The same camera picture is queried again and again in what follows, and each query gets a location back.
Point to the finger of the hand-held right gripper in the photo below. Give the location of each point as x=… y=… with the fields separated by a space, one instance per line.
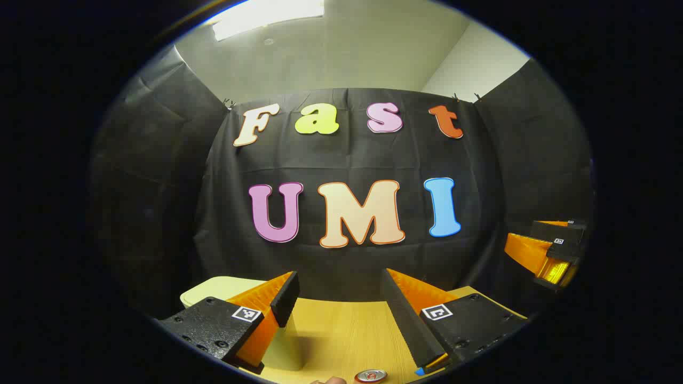
x=555 y=234
x=576 y=223

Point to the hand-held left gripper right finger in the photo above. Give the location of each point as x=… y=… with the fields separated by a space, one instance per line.
x=408 y=325

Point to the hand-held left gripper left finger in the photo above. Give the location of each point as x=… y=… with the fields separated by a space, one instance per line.
x=286 y=298

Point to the red pop can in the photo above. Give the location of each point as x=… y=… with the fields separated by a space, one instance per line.
x=371 y=376

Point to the pale green desktop garbage bin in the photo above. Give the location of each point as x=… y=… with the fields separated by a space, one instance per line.
x=213 y=288

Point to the wooden desktop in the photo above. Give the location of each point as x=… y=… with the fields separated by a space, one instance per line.
x=341 y=330

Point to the black backdrop cloth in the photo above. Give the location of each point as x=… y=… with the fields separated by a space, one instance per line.
x=347 y=154

